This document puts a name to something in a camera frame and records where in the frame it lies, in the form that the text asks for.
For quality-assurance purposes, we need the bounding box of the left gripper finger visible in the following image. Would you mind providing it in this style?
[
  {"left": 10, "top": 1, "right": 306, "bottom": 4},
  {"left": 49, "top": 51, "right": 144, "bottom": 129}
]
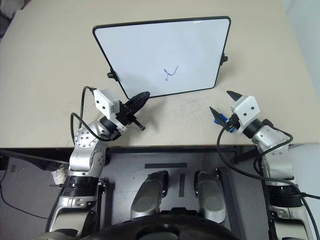
[
  {"left": 124, "top": 91, "right": 150, "bottom": 110},
  {"left": 128, "top": 92, "right": 151, "bottom": 117}
]

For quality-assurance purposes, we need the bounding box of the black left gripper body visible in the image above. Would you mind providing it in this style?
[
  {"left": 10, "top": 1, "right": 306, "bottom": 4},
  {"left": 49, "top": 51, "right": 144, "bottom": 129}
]
[{"left": 116, "top": 99, "right": 146, "bottom": 132}]

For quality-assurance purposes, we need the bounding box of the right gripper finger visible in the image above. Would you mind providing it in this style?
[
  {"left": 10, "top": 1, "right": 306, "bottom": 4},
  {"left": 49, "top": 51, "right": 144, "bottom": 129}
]
[
  {"left": 209, "top": 106, "right": 227, "bottom": 124},
  {"left": 226, "top": 90, "right": 243, "bottom": 102}
]

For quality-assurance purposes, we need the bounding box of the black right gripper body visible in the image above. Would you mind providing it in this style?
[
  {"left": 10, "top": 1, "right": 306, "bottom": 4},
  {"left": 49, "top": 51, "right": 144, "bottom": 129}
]
[{"left": 220, "top": 113, "right": 241, "bottom": 133}]

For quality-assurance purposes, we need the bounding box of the black floor platform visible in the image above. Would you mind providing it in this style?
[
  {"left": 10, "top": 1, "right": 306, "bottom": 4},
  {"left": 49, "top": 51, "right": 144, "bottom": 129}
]
[{"left": 99, "top": 149, "right": 270, "bottom": 240}]

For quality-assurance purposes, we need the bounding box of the black framed whiteboard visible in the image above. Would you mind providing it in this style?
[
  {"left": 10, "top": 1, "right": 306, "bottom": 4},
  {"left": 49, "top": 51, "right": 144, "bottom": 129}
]
[{"left": 92, "top": 15, "right": 231, "bottom": 100}]

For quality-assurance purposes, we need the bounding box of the long black tape strip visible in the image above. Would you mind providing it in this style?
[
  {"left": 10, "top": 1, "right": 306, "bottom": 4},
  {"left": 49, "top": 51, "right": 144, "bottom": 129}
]
[{"left": 144, "top": 162, "right": 188, "bottom": 170}]

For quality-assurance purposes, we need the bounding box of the grey right robot foot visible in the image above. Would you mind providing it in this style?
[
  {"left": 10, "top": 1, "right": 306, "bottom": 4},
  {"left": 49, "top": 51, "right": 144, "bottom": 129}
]
[{"left": 194, "top": 170, "right": 227, "bottom": 225}]

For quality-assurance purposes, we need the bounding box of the grey robot foot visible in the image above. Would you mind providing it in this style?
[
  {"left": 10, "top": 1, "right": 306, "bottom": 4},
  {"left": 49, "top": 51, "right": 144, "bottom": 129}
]
[
  {"left": 130, "top": 170, "right": 170, "bottom": 221},
  {"left": 194, "top": 170, "right": 227, "bottom": 225}
]

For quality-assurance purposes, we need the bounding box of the short black tape strip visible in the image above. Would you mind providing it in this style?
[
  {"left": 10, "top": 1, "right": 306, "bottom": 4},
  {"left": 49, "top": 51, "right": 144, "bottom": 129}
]
[{"left": 179, "top": 173, "right": 186, "bottom": 198}]

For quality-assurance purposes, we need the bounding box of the grey left robot foot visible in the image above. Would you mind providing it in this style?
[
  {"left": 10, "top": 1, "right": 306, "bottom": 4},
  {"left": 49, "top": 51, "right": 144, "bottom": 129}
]
[{"left": 130, "top": 170, "right": 170, "bottom": 221}]

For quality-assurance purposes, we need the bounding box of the white shoe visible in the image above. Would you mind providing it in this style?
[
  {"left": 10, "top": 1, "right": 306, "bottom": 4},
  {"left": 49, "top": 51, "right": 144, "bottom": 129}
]
[{"left": 50, "top": 166, "right": 69, "bottom": 186}]

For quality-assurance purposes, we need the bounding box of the dark rounded robot torso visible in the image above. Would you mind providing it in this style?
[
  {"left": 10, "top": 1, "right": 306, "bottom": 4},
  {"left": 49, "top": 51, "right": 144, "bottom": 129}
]
[{"left": 91, "top": 210, "right": 241, "bottom": 240}]

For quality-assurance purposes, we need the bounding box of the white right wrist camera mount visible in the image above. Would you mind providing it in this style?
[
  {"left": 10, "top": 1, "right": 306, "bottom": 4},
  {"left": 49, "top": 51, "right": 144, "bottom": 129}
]
[{"left": 230, "top": 95, "right": 262, "bottom": 135}]

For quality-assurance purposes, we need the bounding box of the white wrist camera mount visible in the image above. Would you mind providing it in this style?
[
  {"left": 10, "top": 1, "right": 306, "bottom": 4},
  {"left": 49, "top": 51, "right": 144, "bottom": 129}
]
[
  {"left": 92, "top": 88, "right": 126, "bottom": 131},
  {"left": 230, "top": 95, "right": 262, "bottom": 135}
]

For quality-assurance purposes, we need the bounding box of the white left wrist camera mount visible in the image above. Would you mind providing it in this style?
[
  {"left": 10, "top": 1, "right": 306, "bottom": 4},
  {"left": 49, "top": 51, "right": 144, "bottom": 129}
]
[{"left": 92, "top": 88, "right": 126, "bottom": 131}]

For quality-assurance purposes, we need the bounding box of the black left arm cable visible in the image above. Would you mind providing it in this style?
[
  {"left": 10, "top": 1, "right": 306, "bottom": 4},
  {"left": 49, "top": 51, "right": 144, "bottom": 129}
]
[{"left": 69, "top": 85, "right": 119, "bottom": 142}]

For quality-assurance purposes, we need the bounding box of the dark table frame bar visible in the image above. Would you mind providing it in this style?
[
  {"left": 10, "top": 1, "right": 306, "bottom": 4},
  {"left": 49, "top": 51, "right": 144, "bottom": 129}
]
[{"left": 0, "top": 148, "right": 70, "bottom": 165}]

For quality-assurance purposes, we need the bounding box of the thin black floor cable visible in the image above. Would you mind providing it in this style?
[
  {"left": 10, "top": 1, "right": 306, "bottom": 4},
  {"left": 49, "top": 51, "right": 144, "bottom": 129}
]
[{"left": 0, "top": 171, "right": 49, "bottom": 220}]

